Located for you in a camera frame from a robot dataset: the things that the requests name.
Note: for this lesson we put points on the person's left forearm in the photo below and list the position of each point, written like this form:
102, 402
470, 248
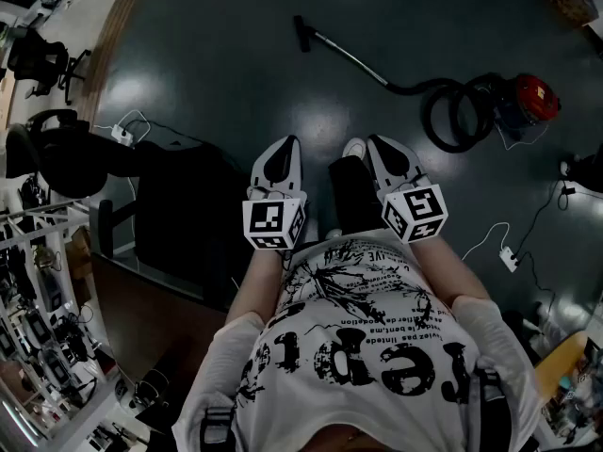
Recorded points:
249, 285

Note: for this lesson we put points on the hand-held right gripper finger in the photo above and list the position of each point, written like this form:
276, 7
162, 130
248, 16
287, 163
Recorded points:
411, 160
378, 174

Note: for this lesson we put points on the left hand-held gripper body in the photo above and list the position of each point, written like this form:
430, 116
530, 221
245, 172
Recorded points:
266, 219

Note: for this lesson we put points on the black device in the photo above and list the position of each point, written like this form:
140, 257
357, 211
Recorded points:
589, 167

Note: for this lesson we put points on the black trousers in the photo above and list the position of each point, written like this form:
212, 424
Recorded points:
351, 191

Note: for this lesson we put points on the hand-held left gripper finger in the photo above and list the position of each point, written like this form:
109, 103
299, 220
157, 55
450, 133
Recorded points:
259, 167
297, 172

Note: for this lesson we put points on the person's right forearm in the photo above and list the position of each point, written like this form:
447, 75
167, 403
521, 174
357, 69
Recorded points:
447, 276

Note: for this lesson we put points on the white power strip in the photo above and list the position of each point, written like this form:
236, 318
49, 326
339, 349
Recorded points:
121, 134
139, 110
509, 258

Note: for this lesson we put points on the white metal shelf rack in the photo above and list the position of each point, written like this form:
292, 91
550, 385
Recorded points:
63, 252

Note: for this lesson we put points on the yellow wooden table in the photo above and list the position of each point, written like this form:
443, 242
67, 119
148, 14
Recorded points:
556, 365

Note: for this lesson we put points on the white shoe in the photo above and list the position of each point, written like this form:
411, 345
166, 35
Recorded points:
333, 233
354, 148

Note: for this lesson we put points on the dark brown table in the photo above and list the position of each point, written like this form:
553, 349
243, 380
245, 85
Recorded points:
141, 327

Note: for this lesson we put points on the white printed T-shirt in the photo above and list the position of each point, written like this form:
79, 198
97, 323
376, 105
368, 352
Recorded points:
405, 417

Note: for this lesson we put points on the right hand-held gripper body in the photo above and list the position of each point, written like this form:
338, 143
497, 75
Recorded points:
419, 210

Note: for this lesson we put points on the large black chair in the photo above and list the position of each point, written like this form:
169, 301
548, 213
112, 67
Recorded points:
184, 205

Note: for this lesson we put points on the red vacuum cleaner body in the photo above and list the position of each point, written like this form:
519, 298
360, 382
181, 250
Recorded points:
532, 94

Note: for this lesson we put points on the white power strip left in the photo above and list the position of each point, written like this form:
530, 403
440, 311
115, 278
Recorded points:
139, 110

